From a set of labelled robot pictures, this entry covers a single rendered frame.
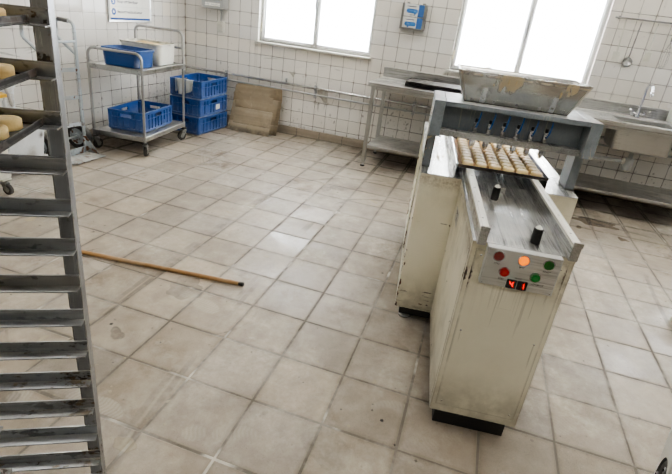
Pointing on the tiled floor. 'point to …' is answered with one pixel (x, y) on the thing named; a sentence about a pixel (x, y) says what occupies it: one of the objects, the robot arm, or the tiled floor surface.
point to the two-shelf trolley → (137, 95)
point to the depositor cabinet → (428, 260)
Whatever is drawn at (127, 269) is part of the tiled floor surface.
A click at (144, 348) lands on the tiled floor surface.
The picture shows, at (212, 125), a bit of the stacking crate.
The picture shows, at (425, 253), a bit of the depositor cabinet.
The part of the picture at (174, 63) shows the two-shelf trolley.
